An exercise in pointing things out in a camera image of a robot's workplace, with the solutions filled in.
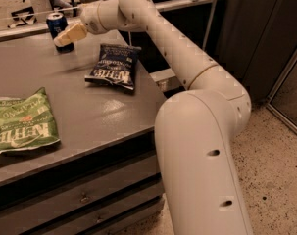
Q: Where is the dark grey cabinet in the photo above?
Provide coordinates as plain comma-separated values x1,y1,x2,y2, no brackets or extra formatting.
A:
215,0,297,102

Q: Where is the blue kettle chip bag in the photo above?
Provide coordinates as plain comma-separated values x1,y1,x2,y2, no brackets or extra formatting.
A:
84,43,141,91

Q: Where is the middle grey drawer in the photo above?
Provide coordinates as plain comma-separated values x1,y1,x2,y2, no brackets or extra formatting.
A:
30,176,164,235

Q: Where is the grey drawer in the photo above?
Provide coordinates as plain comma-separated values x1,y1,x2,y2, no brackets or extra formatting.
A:
85,197,165,235
0,153,161,235
30,176,164,235

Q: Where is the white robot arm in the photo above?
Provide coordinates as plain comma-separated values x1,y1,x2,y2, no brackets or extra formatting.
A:
55,0,253,235

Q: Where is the green kettle chip bag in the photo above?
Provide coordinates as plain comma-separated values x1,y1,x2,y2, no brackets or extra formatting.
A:
0,87,60,155

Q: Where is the blue pepsi can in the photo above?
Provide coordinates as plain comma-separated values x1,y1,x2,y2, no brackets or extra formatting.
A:
46,12,74,53

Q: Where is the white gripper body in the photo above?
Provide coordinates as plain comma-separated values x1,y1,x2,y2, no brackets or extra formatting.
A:
79,1,104,34

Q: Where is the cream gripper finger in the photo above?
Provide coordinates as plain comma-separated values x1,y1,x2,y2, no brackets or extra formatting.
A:
54,23,87,47

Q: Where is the grey metal bracket block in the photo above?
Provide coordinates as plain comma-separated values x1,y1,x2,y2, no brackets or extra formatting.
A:
150,69,180,92

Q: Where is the top grey drawer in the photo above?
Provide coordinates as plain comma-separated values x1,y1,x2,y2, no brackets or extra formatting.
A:
0,153,161,235

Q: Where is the bottom grey drawer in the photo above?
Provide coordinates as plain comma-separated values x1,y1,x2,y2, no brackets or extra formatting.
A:
85,197,165,235

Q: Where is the grey metal rail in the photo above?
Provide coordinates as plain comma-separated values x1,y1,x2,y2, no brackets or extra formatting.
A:
0,0,214,41

